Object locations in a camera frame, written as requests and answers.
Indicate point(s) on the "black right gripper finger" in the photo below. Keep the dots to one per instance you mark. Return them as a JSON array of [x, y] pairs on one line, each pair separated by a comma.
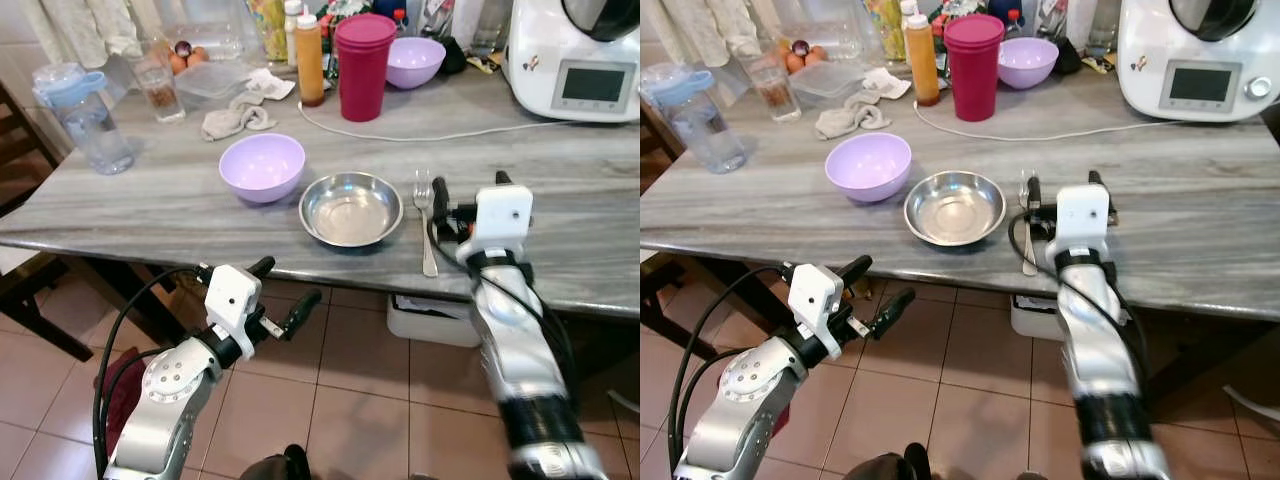
[[440, 198], [1096, 178], [1034, 194], [503, 178]]

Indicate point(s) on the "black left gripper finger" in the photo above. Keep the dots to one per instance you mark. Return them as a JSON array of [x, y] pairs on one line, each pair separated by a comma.
[[895, 310], [303, 310], [857, 269], [262, 267]]

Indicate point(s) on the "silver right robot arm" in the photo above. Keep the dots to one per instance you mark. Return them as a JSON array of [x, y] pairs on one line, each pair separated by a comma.
[[520, 350], [1105, 350]]

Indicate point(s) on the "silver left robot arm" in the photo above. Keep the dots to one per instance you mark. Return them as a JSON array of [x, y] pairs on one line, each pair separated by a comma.
[[735, 400], [165, 400]]

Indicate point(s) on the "silver metal fork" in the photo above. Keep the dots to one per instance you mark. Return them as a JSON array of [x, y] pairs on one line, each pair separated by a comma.
[[426, 240], [1027, 250]]

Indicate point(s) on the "stainless steel bowl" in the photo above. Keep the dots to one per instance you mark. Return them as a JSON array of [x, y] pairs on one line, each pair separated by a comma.
[[955, 210], [350, 212]]

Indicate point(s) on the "white plastic box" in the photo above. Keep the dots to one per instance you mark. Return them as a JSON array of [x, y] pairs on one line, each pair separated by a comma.
[[1030, 318], [430, 320]]

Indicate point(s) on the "large lilac plastic bowl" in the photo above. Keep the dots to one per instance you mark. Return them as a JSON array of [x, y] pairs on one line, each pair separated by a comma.
[[868, 165], [262, 165]]

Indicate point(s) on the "red cloth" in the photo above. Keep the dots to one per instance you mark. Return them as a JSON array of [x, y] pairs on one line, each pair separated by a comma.
[[778, 420], [125, 390]]

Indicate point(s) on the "small lilac plastic bowl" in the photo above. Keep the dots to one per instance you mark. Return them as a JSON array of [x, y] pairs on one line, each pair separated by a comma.
[[415, 60], [1027, 60]]

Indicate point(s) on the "white kitchen machine with display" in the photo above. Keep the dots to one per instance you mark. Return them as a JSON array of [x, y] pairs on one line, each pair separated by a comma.
[[545, 50], [1150, 50]]

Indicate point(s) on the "magenta plastic tumbler with lid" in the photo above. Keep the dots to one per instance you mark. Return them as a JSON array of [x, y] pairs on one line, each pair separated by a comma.
[[365, 70], [973, 70]]

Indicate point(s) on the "crumpled beige cloth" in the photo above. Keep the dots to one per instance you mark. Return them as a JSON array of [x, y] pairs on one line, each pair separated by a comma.
[[850, 117], [240, 115]]

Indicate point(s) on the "orange juice bottle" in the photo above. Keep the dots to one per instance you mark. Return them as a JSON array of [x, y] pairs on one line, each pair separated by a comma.
[[922, 65], [310, 65]]

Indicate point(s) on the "clear plastic food container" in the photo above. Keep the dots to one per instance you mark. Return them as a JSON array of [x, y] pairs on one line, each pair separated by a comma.
[[210, 85], [825, 85]]

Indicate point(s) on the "drinking glass with brown contents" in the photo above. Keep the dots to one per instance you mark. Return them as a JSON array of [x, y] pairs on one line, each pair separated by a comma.
[[775, 95], [160, 95]]

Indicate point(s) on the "clear water jug blue lid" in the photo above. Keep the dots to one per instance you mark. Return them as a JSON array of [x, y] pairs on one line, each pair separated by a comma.
[[90, 120], [705, 120]]

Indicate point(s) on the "brown egg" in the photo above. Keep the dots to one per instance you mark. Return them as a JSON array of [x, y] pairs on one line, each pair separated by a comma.
[[178, 63], [198, 56], [818, 53], [794, 63]]

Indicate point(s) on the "white capped bottle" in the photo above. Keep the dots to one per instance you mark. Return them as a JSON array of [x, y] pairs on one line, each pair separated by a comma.
[[292, 30], [907, 8]]

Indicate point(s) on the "colourful snack packet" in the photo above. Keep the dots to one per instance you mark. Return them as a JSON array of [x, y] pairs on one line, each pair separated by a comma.
[[268, 25], [885, 25]]

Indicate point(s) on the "clear glass bowl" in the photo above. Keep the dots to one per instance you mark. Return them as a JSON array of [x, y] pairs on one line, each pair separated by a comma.
[[205, 30], [820, 30]]

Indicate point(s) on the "hanging beige towel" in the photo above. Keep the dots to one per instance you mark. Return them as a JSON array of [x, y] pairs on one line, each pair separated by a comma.
[[705, 25], [85, 25]]

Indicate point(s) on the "dark wooden chair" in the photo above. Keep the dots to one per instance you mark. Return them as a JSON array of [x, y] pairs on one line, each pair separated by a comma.
[[25, 150]]

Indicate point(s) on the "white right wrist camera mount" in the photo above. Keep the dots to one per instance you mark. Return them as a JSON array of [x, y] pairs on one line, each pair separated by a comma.
[[1083, 215], [503, 215]]

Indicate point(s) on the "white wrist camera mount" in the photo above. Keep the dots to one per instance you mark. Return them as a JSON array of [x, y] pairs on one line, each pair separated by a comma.
[[232, 295], [815, 295], [1083, 215], [503, 215]]

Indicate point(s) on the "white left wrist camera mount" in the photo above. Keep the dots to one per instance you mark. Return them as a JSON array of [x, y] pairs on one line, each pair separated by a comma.
[[815, 295], [232, 295]]

